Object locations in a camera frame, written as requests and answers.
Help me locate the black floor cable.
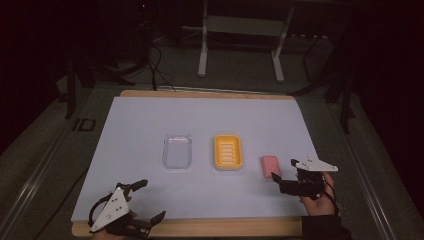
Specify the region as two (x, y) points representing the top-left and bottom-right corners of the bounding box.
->
(145, 43), (178, 92)

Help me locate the person's right hand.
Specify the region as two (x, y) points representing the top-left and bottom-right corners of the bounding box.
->
(299, 172), (336, 217)

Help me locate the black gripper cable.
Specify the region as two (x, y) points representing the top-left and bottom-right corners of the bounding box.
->
(322, 179), (341, 216)
(87, 195), (112, 230)

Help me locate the black tripod stand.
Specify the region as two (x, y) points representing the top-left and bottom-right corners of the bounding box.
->
(59, 49), (128, 120)
(289, 33), (357, 135)

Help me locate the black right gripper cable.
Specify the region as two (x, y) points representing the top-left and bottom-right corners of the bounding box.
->
(322, 179), (341, 216)

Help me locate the white metal stand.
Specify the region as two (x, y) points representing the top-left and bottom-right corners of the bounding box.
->
(181, 0), (296, 84)

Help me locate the pink soap bar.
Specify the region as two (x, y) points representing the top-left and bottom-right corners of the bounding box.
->
(260, 154), (282, 180)

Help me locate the wooden table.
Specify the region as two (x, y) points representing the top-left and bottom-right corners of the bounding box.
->
(71, 89), (305, 239)

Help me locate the white table mat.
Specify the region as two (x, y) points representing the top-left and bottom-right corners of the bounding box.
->
(70, 95), (320, 223)

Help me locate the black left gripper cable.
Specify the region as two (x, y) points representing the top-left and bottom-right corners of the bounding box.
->
(87, 195), (112, 230)

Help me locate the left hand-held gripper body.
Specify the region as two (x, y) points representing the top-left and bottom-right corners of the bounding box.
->
(88, 182), (153, 240)

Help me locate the person's left hand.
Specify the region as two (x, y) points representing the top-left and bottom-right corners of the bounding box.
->
(91, 211), (138, 240)

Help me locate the clear plastic tray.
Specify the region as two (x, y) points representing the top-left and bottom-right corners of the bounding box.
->
(161, 133), (194, 171)

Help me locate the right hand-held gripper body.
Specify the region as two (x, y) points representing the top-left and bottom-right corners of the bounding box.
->
(279, 155), (339, 201)

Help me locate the yellow soap dish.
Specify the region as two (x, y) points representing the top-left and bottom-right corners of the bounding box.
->
(212, 133), (245, 171)

